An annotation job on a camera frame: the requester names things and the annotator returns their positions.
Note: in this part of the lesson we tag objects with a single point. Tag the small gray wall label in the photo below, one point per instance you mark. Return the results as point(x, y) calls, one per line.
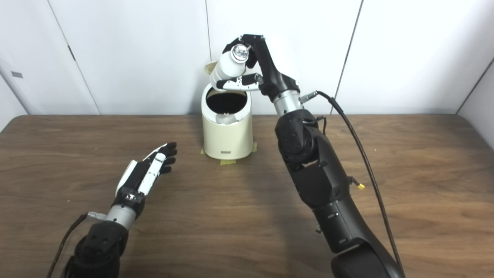
point(16, 75)

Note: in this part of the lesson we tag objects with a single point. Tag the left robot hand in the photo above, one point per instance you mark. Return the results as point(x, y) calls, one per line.
point(135, 181)

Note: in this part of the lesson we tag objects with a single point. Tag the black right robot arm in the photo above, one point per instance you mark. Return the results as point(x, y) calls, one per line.
point(320, 173)

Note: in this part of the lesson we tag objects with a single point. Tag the small white plastic bottle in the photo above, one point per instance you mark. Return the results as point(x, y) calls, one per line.
point(229, 65)

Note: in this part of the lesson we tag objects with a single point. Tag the cream-colored bin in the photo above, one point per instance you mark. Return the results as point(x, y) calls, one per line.
point(227, 139)

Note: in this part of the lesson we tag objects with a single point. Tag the round cream bin lid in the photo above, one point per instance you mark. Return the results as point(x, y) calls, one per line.
point(210, 68)

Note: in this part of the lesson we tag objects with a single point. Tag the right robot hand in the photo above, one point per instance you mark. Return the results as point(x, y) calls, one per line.
point(270, 73)

